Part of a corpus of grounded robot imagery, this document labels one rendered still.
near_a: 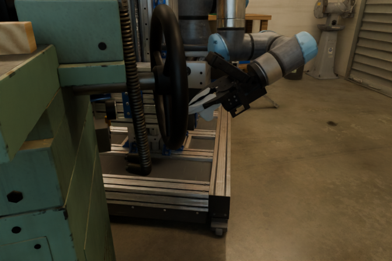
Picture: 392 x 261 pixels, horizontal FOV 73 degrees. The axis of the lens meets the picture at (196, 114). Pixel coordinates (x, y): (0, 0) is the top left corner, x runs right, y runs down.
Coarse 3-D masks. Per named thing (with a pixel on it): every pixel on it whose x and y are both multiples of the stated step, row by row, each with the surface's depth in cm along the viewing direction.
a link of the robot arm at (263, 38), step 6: (264, 30) 77; (258, 36) 71; (264, 36) 72; (270, 36) 72; (276, 36) 70; (258, 42) 71; (264, 42) 71; (270, 42) 70; (258, 48) 71; (264, 48) 71; (258, 54) 72; (252, 60) 74
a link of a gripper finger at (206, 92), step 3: (204, 90) 68; (207, 90) 67; (210, 90) 67; (201, 93) 67; (204, 93) 67; (207, 93) 66; (210, 93) 67; (195, 96) 68; (198, 96) 67; (201, 96) 66; (204, 96) 66; (192, 99) 67; (195, 99) 66; (198, 99) 66; (201, 99) 67; (192, 102) 66; (195, 102) 66
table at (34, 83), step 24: (48, 48) 35; (0, 72) 22; (24, 72) 25; (48, 72) 33; (72, 72) 38; (96, 72) 39; (120, 72) 40; (0, 96) 19; (24, 96) 24; (48, 96) 32; (0, 120) 19; (24, 120) 24; (0, 144) 19
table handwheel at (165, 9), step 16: (160, 16) 45; (160, 32) 59; (176, 32) 42; (160, 48) 63; (176, 48) 41; (160, 64) 58; (176, 64) 40; (144, 80) 52; (160, 80) 51; (176, 80) 41; (160, 96) 66; (176, 96) 41; (160, 112) 64; (176, 112) 42; (160, 128) 61; (176, 128) 44; (176, 144) 48
